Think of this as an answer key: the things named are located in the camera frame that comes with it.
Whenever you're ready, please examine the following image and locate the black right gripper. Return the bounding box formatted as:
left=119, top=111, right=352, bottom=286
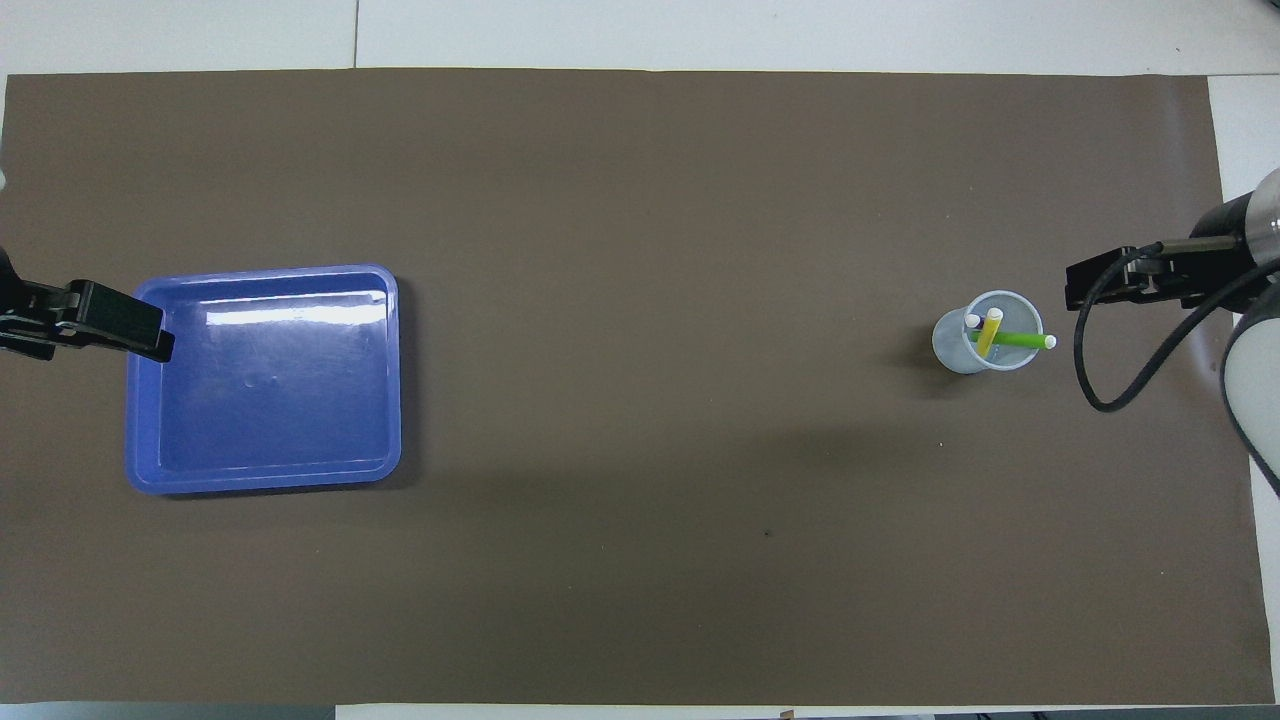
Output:
left=1066, top=190, right=1263, bottom=311

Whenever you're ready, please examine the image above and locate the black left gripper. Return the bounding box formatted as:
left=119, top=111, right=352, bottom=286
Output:
left=0, top=245, right=176, bottom=363

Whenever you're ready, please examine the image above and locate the translucent plastic cup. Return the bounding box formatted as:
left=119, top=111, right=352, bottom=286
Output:
left=932, top=290, right=1045, bottom=375

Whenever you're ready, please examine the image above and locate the blue plastic tray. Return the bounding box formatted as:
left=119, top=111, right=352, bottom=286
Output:
left=124, top=264, right=403, bottom=497

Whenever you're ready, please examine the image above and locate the brown table mat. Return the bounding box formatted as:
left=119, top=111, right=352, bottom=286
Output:
left=0, top=68, right=1276, bottom=706

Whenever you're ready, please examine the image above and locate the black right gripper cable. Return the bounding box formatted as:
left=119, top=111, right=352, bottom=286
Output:
left=1073, top=238, right=1280, bottom=413

